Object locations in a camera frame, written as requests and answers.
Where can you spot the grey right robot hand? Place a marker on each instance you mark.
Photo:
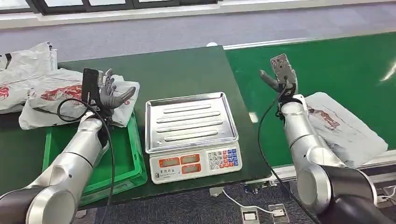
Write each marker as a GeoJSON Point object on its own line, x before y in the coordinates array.
{"type": "Point", "coordinates": [269, 81]}

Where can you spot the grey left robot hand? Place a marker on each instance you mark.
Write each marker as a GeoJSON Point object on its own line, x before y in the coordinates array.
{"type": "Point", "coordinates": [109, 99]}

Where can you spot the grey parcel with red print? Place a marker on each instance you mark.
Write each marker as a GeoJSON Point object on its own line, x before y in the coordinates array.
{"type": "Point", "coordinates": [55, 102]}
{"type": "Point", "coordinates": [349, 136]}

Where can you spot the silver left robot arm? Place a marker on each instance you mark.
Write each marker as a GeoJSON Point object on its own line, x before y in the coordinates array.
{"type": "Point", "coordinates": [68, 160]}

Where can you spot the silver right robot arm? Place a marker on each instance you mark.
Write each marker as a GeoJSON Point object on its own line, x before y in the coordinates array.
{"type": "Point", "coordinates": [306, 142]}

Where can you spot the green plastic crate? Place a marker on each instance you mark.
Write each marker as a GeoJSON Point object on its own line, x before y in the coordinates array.
{"type": "Point", "coordinates": [123, 154]}

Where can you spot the white round cap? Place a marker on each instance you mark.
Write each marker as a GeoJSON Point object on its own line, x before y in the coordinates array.
{"type": "Point", "coordinates": [211, 44]}

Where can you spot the green conveyor belt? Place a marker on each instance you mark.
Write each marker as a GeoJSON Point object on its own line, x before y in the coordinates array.
{"type": "Point", "coordinates": [340, 61]}

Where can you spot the white scale with steel tray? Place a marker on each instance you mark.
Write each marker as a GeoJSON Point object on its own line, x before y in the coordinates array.
{"type": "Point", "coordinates": [191, 123]}

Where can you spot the white parcel with barcode labels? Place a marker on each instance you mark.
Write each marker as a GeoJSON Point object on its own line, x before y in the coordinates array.
{"type": "Point", "coordinates": [18, 71]}

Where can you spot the white window sill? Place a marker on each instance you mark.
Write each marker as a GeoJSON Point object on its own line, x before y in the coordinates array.
{"type": "Point", "coordinates": [185, 14]}

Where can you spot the steel floor socket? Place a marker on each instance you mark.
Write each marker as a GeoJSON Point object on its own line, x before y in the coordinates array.
{"type": "Point", "coordinates": [249, 216]}
{"type": "Point", "coordinates": [386, 196]}
{"type": "Point", "coordinates": [279, 213]}

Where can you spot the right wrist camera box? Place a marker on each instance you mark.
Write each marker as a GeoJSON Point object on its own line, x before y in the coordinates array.
{"type": "Point", "coordinates": [283, 71]}

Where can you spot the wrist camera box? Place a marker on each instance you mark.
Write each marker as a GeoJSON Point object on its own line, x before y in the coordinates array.
{"type": "Point", "coordinates": [90, 85]}
{"type": "Point", "coordinates": [283, 71]}

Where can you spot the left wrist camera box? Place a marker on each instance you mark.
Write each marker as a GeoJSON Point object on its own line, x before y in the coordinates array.
{"type": "Point", "coordinates": [90, 85]}

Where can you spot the black window frame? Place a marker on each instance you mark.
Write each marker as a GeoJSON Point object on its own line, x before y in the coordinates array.
{"type": "Point", "coordinates": [83, 7]}

